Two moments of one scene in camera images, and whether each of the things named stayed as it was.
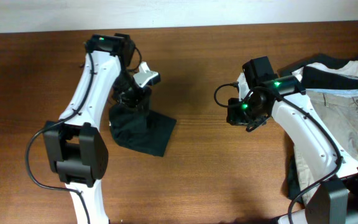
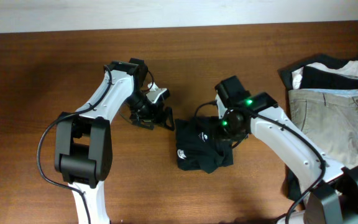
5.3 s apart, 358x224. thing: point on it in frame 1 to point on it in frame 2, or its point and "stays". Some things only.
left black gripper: x=132 y=101 to x=153 y=115
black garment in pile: x=314 y=78 stays
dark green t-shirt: x=141 y=130 to x=197 y=147
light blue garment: x=346 y=93 stays
